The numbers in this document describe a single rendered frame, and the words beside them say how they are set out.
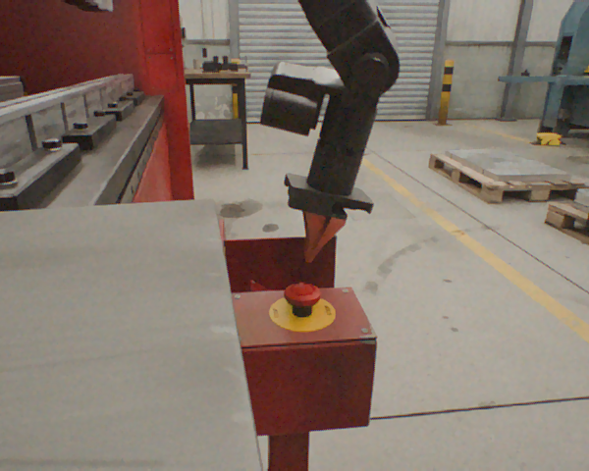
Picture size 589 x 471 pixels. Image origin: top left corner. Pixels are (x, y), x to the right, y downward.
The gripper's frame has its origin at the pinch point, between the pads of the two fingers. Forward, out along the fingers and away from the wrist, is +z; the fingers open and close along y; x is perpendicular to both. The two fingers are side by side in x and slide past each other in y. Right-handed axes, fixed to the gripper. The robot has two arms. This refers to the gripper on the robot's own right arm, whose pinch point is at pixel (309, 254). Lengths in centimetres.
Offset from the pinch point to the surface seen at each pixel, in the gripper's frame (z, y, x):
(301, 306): 1.0, 2.5, 11.7
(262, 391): 9.3, 5.0, 15.3
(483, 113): -34, -434, -712
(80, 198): -0.1, 29.3, -4.0
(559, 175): 3, -248, -258
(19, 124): -4.3, 42.6, -18.3
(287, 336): 3.2, 3.8, 14.1
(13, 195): -1.9, 33.9, 3.4
